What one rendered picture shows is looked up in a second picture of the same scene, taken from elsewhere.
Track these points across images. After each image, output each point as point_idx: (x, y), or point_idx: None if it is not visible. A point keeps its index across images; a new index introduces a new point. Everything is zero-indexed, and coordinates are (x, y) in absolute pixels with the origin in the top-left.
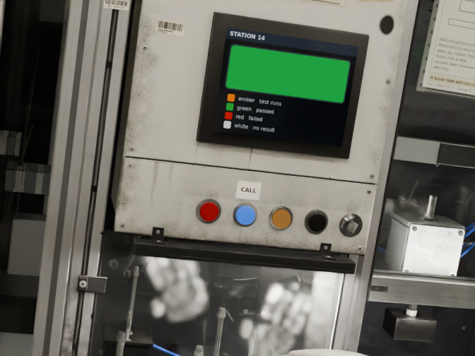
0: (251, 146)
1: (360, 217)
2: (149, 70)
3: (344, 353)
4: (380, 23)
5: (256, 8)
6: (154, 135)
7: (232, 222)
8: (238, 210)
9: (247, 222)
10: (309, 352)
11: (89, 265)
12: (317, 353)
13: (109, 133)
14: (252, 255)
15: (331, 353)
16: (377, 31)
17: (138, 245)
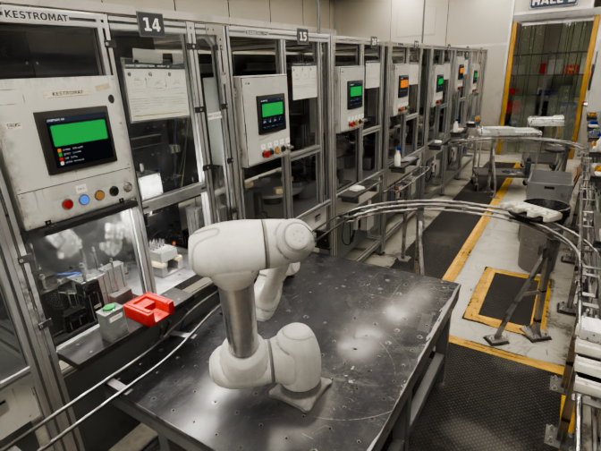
0: (76, 169)
1: (130, 182)
2: (12, 149)
3: (215, 225)
4: (108, 98)
5: (52, 106)
6: (28, 180)
7: (80, 204)
8: (80, 199)
9: (87, 202)
10: (203, 229)
11: (20, 251)
12: (207, 228)
13: (3, 186)
14: (97, 215)
15: (211, 226)
16: (108, 102)
17: (46, 231)
